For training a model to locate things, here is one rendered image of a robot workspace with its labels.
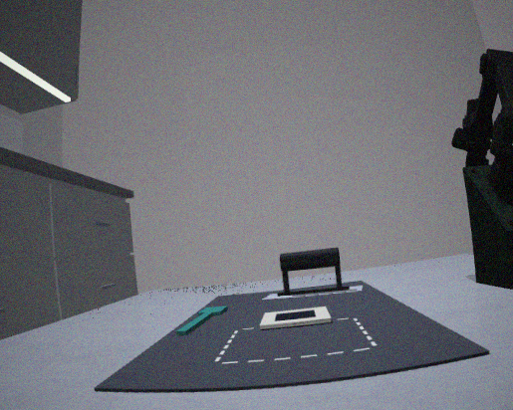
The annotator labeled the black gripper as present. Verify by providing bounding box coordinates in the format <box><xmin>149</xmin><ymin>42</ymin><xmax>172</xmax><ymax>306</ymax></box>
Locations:
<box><xmin>451</xmin><ymin>127</ymin><xmax>513</xmax><ymax>152</ymax></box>

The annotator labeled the grey tile with dark square top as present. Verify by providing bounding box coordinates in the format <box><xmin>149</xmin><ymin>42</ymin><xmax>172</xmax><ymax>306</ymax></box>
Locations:
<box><xmin>260</xmin><ymin>307</ymin><xmax>332</xmax><ymax>329</ymax></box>

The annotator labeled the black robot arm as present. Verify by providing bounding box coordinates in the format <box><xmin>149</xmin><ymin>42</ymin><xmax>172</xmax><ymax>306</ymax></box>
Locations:
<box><xmin>462</xmin><ymin>49</ymin><xmax>513</xmax><ymax>199</ymax></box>

